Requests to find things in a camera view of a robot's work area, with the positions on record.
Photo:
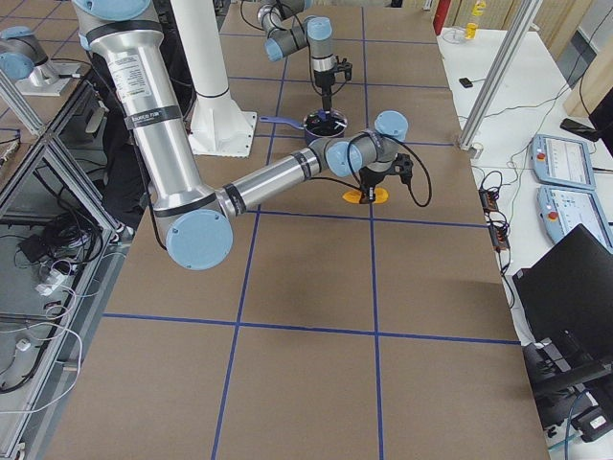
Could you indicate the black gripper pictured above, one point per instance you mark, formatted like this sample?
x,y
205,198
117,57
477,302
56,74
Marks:
x,y
326,90
372,178

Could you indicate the yellow corn cob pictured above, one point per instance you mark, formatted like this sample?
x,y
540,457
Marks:
x,y
378,196

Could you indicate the glass pot lid blue knob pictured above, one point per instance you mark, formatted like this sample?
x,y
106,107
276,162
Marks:
x,y
329,125

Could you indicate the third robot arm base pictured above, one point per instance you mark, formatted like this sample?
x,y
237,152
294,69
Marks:
x,y
25,62

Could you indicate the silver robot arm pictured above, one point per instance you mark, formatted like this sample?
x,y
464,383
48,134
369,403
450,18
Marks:
x,y
287,34
194,218

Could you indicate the dark blue saucepan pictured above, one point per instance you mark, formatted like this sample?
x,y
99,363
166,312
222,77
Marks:
x,y
297,124

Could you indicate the orange black power strip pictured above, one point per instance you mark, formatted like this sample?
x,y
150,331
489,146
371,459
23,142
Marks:
x,y
497,223

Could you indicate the yellow cup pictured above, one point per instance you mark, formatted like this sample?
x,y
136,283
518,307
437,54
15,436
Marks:
x,y
471,30

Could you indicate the near blue teach pendant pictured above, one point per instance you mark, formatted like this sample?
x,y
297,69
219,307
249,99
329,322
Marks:
x,y
562,209

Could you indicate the blue teach pendant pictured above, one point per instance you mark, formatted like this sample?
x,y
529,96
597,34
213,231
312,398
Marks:
x,y
562,209
562,161

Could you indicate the far blue teach pendant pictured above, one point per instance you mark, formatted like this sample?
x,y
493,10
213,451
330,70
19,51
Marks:
x,y
562,161

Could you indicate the black smartphone on table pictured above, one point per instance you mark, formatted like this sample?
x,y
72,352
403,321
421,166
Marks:
x,y
579,129

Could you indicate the black laptop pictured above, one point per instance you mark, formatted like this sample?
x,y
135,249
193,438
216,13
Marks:
x,y
570,289

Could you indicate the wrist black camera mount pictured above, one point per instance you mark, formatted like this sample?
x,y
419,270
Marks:
x,y
403,168
344,67

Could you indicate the white camera stand pillar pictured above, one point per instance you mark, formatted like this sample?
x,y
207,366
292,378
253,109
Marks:
x,y
219,127

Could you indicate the aluminium frame post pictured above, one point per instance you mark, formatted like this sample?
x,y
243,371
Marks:
x,y
511,43

